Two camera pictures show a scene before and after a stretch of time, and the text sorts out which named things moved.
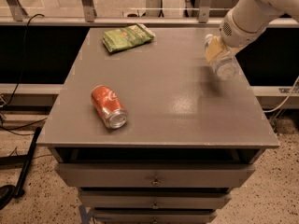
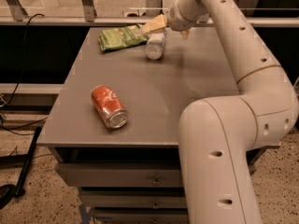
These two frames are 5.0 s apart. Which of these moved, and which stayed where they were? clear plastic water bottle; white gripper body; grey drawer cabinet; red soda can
Moved: white gripper body; clear plastic water bottle
Stayed: grey drawer cabinet; red soda can
